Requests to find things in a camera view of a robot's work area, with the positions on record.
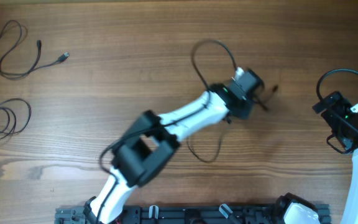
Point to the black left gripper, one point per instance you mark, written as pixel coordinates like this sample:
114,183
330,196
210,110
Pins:
245,117

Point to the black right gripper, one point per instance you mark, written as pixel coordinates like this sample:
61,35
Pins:
329,117

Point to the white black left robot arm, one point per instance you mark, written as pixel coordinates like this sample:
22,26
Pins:
146,147

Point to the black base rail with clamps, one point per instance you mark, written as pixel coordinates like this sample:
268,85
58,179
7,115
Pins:
247,214

